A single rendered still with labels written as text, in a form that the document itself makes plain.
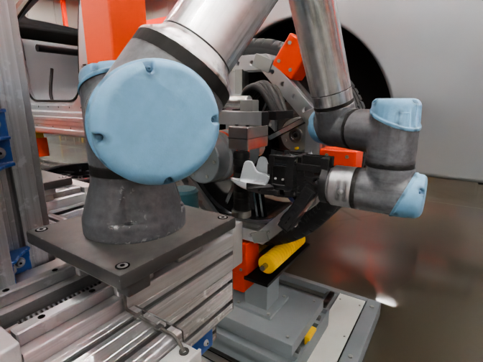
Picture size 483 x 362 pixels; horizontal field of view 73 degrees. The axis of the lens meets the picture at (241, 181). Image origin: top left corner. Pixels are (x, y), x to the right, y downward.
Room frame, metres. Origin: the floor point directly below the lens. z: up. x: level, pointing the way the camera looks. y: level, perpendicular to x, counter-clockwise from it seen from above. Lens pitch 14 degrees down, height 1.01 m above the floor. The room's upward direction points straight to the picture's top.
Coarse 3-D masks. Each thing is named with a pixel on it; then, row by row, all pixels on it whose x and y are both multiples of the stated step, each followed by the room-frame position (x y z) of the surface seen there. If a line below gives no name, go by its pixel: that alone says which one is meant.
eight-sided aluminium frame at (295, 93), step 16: (240, 64) 0.94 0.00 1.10; (256, 64) 0.91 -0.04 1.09; (272, 80) 0.89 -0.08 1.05; (288, 80) 0.86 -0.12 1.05; (288, 96) 0.86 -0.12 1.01; (304, 96) 0.84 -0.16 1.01; (304, 112) 0.83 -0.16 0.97; (320, 144) 0.82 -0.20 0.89; (208, 208) 1.07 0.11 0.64; (288, 208) 0.85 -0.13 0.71; (256, 224) 0.96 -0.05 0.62; (272, 224) 0.88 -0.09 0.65; (256, 240) 0.91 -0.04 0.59
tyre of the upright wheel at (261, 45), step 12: (252, 48) 1.02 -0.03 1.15; (264, 48) 1.00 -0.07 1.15; (276, 48) 0.98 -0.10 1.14; (360, 96) 1.05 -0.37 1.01; (360, 108) 0.99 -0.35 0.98; (204, 192) 1.13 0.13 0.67; (324, 204) 0.88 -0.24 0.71; (312, 216) 0.90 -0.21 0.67; (324, 216) 0.89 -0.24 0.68; (300, 228) 0.92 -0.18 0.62; (312, 228) 0.91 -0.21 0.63; (276, 240) 0.97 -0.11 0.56; (288, 240) 0.95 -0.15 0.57
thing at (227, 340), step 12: (324, 312) 1.16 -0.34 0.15; (324, 324) 1.11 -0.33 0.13; (216, 336) 1.03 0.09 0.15; (228, 336) 1.03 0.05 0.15; (240, 336) 1.03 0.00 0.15; (312, 336) 1.00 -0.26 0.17; (216, 348) 1.03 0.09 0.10; (228, 348) 1.00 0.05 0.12; (240, 348) 0.97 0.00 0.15; (252, 348) 0.94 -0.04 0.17; (264, 348) 0.97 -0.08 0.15; (300, 348) 0.95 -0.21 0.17; (312, 348) 1.01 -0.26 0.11; (240, 360) 0.97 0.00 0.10; (252, 360) 0.94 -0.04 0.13; (264, 360) 0.91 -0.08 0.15; (276, 360) 0.89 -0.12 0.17; (288, 360) 0.92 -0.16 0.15; (300, 360) 0.92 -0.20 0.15
